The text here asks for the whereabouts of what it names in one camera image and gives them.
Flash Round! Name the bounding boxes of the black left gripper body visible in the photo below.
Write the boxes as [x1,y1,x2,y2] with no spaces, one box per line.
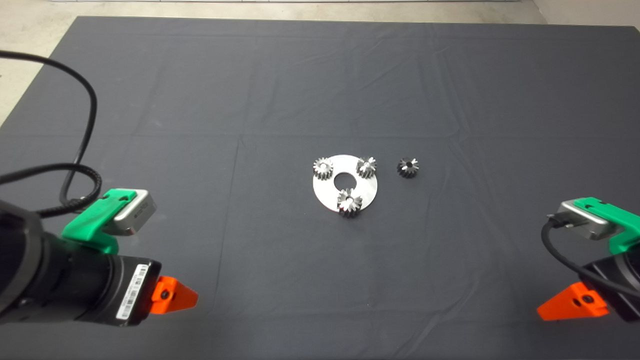
[45,235,162,328]

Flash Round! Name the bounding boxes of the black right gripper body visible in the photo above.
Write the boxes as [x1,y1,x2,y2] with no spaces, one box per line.
[582,249,640,324]

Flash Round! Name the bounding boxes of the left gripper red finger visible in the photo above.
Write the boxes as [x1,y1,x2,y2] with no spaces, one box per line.
[151,276,199,316]

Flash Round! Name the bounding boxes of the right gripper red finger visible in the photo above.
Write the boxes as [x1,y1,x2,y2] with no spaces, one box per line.
[536,281,611,322]

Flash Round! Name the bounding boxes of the larger steel gear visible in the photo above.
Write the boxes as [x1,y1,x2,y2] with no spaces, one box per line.
[336,188,364,219]

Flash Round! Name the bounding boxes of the small dark steel gear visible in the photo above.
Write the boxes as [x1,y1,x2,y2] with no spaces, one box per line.
[396,157,420,179]

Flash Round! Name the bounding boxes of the black corrugated conduit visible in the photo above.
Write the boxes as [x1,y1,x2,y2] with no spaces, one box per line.
[0,163,103,219]

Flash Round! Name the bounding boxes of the round metal plate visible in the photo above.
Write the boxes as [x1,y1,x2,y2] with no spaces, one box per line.
[312,154,379,213]

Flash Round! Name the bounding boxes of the dark grey table cloth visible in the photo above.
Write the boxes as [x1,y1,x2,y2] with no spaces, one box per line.
[0,15,640,360]

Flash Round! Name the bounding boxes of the green right camera mount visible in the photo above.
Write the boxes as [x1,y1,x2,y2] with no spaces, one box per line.
[573,197,640,256]

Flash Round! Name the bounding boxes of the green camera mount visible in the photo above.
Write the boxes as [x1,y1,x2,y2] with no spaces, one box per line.
[573,197,640,256]
[61,188,138,254]

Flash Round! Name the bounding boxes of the silver right camera box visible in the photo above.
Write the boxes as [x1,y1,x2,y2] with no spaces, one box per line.
[557,201,626,241]

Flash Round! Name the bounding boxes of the silver camera box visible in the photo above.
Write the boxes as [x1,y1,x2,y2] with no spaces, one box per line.
[557,201,626,241]
[114,190,157,237]

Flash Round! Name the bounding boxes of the green left camera mount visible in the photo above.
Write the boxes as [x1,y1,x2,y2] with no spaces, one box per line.
[61,188,138,254]

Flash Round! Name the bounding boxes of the silver left camera box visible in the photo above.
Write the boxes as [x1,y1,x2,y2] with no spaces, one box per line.
[114,190,157,237]

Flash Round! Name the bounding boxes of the black left camera cable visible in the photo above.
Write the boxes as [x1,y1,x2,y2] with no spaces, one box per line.
[0,50,98,211]

